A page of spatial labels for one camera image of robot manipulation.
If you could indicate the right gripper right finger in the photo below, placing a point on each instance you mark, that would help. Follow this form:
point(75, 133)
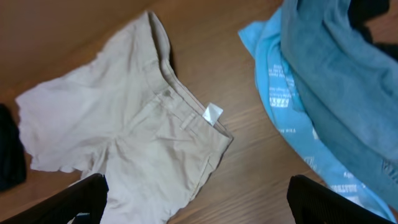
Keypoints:
point(312, 203)

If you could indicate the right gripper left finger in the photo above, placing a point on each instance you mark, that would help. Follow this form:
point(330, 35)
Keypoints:
point(83, 202)

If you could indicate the beige shorts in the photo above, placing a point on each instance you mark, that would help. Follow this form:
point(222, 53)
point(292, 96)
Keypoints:
point(127, 116)

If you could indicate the folded black garment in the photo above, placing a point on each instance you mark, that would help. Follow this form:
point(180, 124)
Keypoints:
point(13, 169)

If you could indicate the light blue printed t-shirt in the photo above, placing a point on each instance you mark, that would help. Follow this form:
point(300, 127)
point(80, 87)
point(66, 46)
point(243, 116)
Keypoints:
point(275, 84)

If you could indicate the blue denim jeans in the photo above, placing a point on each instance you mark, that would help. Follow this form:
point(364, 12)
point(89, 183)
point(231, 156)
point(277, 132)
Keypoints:
point(348, 86)

